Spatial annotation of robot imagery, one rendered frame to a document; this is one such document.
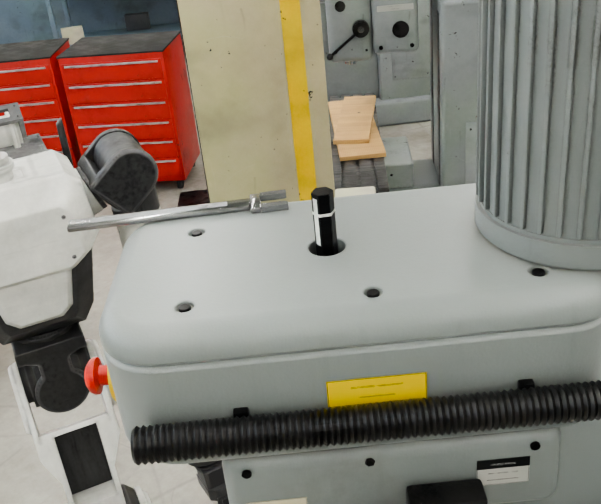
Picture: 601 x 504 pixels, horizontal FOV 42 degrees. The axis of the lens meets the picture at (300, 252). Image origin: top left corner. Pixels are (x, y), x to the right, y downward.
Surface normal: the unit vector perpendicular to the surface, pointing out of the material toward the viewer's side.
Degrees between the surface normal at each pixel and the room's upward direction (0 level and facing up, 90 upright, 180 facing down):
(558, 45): 90
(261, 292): 0
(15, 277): 90
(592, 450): 90
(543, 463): 90
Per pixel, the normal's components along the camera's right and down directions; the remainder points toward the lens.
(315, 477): 0.04, 0.48
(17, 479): -0.09, -0.87
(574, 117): -0.39, 0.48
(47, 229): 0.42, 0.41
